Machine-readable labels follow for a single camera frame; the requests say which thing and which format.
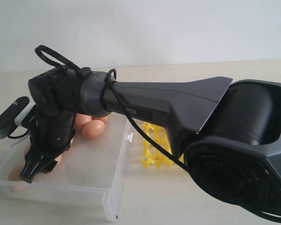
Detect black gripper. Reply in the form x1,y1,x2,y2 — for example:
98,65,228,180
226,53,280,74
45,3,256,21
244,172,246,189
20,111,75,183

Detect brown egg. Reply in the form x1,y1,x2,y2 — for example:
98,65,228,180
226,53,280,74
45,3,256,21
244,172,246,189
82,120,105,140
54,155,62,165
75,113,92,129
23,145,30,157
7,163,25,192
97,115,109,122

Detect clear plastic tray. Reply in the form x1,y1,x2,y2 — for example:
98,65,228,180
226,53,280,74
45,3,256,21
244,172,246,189
0,113,133,222

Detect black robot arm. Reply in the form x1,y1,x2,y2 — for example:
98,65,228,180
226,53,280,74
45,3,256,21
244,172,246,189
21,67,281,223

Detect yellow plastic egg tray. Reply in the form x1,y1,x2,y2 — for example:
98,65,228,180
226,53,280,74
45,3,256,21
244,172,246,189
141,122,175,169

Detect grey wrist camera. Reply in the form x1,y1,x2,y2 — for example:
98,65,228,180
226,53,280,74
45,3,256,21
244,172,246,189
0,96,36,140

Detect black cable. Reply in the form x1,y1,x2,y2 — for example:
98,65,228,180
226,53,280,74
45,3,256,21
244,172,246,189
34,45,281,223

